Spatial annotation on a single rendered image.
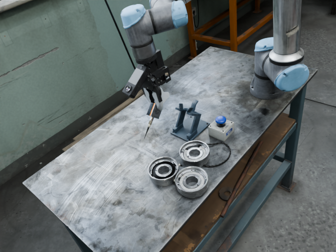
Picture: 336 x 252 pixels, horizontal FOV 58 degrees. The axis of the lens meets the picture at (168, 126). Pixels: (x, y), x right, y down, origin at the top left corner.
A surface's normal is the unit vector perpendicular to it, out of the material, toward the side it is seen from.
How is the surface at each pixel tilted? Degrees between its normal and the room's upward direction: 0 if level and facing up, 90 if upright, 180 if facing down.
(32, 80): 90
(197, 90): 0
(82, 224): 0
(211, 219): 0
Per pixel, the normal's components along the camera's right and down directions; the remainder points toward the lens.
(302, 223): -0.16, -0.76
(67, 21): 0.74, 0.32
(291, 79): 0.20, 0.70
